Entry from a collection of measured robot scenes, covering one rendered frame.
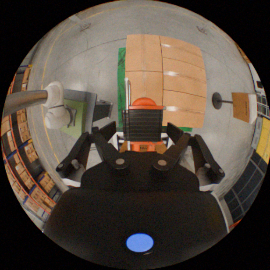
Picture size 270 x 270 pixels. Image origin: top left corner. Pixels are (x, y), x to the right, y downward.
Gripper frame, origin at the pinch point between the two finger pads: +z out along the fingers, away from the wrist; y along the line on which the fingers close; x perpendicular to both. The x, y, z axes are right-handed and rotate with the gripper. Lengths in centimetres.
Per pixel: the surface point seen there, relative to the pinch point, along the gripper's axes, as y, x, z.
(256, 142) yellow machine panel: 733, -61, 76
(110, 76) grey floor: -55, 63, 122
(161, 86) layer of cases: 21, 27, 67
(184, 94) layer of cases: 48, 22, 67
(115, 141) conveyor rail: -29, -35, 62
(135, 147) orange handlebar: -1.3, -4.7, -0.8
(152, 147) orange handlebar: 2.8, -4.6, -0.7
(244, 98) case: 141, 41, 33
